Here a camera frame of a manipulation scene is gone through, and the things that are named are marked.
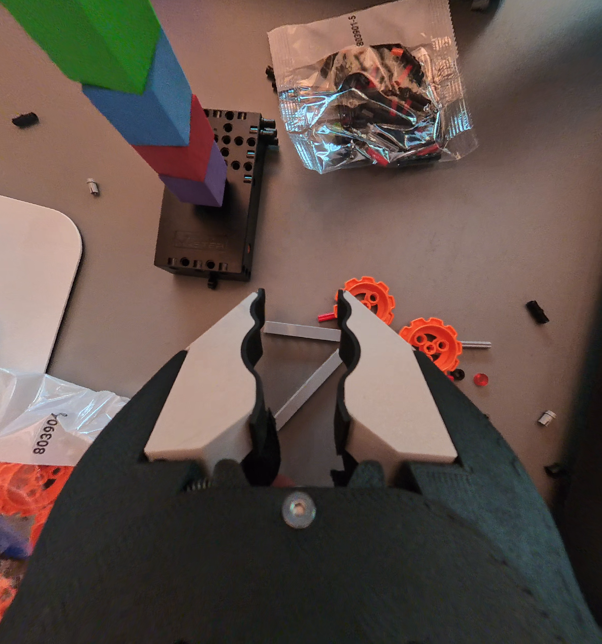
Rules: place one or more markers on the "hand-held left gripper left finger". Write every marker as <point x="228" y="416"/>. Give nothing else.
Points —
<point x="205" y="402"/>

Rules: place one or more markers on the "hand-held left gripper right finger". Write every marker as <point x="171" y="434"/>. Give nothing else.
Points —
<point x="399" y="402"/>

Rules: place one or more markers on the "orange plastic gear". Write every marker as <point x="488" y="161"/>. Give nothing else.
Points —
<point x="374" y="297"/>
<point x="431" y="344"/>

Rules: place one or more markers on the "black perforated plastic box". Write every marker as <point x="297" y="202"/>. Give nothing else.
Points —
<point x="205" y="236"/>

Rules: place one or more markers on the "purple foam block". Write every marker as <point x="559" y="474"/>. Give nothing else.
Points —
<point x="205" y="186"/>

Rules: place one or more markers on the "red foam block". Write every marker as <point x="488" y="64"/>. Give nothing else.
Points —
<point x="190" y="151"/>

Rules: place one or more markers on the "shiny bag of black parts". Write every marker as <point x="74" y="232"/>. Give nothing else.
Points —
<point x="371" y="115"/>

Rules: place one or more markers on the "blue foam block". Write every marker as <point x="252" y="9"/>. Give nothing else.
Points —
<point x="155" y="110"/>

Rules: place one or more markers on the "green foam block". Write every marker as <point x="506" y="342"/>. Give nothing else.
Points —
<point x="95" y="40"/>

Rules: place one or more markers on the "grey desk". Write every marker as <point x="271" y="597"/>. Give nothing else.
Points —
<point x="381" y="226"/>

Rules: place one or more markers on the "red round stud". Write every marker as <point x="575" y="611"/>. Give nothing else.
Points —
<point x="480" y="380"/>

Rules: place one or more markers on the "long grey beam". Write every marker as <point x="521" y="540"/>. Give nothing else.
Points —
<point x="301" y="332"/>
<point x="308" y="390"/>

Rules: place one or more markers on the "thin grey axle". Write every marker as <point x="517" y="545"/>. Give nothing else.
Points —
<point x="476" y="344"/>

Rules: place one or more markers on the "small red pin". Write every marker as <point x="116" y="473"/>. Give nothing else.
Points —
<point x="327" y="317"/>

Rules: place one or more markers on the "small grey bushing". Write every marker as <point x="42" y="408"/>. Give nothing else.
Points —
<point x="93" y="187"/>
<point x="547" y="418"/>

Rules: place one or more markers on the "crinkled bag of orange gears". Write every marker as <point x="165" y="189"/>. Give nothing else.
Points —
<point x="44" y="417"/>

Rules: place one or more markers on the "black long pin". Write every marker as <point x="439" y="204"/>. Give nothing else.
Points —
<point x="537" y="312"/>

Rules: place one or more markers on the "small black connector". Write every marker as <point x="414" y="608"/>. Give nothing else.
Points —
<point x="555" y="470"/>

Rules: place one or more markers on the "dark perforated panel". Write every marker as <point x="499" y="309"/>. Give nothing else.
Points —
<point x="597" y="402"/>

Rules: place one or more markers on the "white rounded stand base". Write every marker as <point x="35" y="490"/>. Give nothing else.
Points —
<point x="19" y="281"/>

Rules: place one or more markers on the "small black pin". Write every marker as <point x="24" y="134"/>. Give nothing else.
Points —
<point x="25" y="119"/>

